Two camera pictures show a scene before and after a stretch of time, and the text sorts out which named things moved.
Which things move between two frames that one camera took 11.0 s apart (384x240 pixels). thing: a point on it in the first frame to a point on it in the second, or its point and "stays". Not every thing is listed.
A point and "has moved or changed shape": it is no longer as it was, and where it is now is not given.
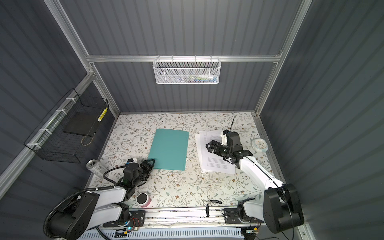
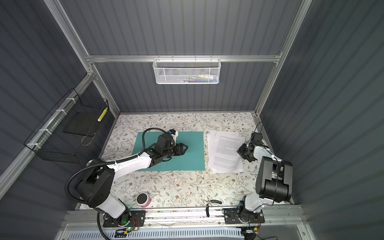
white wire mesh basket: [186, 71] stays
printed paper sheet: [212, 162] has moved or changed shape
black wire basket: [63, 135] stays
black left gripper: [147, 167] to [179, 149]
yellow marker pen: [100, 118] stays
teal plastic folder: [169, 149] has moved or changed shape
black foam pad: [83, 123] stays
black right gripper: [214, 143] to [241, 151]
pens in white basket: [198, 78] stays
